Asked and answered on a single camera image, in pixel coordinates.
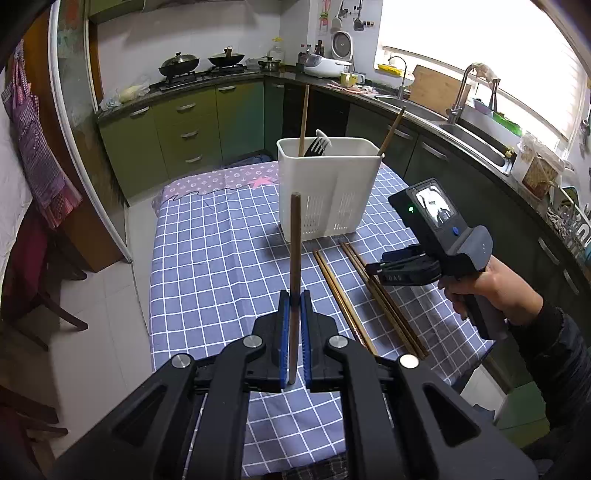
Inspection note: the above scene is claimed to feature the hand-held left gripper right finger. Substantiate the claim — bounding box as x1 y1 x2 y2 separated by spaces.
300 290 539 480

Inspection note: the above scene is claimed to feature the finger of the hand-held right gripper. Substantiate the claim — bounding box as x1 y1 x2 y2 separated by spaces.
381 248 438 269
365 261 441 289

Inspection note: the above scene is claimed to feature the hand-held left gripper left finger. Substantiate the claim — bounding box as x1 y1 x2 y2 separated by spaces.
48 290 293 480

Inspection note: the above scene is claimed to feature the set of wooden chopsticks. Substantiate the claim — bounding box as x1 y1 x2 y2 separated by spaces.
313 239 430 361

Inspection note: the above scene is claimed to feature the brown wooden chopstick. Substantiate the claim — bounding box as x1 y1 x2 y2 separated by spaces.
378 106 407 158
289 193 303 386
298 84 311 158

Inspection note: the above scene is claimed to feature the white plastic utensil holder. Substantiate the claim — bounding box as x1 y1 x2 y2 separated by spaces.
276 136 385 243

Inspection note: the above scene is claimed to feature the person's right forearm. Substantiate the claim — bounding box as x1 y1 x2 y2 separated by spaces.
505 305 591 462

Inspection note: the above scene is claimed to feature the person's right hand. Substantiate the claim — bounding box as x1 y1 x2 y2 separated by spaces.
438 256 546 326

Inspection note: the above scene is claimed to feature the steel double sink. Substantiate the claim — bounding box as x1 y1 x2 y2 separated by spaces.
374 95 518 177

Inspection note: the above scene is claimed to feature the blue checked tablecloth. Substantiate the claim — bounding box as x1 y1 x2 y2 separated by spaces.
148 164 497 478

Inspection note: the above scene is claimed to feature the steel kitchen faucet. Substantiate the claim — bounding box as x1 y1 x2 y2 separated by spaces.
445 64 502 126

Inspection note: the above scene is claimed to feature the green plastic container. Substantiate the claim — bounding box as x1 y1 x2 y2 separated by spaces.
494 113 522 136

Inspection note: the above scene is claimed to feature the dark plaid cloth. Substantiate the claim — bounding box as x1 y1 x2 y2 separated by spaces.
277 455 352 480

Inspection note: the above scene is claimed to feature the wooden cutting board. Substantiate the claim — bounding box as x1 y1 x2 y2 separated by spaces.
409 65 472 119

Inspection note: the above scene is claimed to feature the grey scrubbing cloth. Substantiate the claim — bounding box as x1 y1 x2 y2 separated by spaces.
547 196 578 241

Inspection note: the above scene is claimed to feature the small gooseneck tap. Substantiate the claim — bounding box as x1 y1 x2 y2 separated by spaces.
388 55 410 100

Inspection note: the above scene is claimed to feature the pink dish cloth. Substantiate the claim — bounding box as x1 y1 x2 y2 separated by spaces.
328 82 379 96

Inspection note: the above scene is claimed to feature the purple star-print cloth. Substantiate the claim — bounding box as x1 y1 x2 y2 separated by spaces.
152 161 280 213

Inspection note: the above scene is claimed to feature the white rice cooker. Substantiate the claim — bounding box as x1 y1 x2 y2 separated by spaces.
303 54 354 78

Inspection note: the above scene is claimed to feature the white round appliance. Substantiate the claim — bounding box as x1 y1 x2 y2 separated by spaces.
330 30 355 61

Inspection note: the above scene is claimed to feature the dark stone countertop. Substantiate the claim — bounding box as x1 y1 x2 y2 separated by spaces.
95 60 591 259

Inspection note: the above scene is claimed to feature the light green base cabinet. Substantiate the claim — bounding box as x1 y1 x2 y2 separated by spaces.
97 78 266 201

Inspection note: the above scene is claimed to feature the black wok with lid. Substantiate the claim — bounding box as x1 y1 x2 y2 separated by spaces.
208 45 246 69
158 52 201 77

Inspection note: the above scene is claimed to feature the black gas stove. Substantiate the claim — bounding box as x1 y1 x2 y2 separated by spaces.
159 65 249 89

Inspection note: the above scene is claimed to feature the dark red chair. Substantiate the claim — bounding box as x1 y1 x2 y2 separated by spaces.
0 217 89 352

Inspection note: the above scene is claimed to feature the plastic bag with yellow contents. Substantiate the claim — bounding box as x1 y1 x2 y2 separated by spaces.
99 83 151 112

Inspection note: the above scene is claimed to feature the white hanging sheet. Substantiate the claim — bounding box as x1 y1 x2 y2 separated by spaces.
0 106 34 278

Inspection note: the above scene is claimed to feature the purple checked apron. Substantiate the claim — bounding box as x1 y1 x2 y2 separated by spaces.
2 41 84 229

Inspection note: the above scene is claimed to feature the frosted glass sliding door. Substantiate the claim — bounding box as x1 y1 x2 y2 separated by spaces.
48 0 134 264

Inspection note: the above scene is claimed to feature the green wall cabinet unit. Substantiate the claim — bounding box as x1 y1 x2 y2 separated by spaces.
88 0 139 23

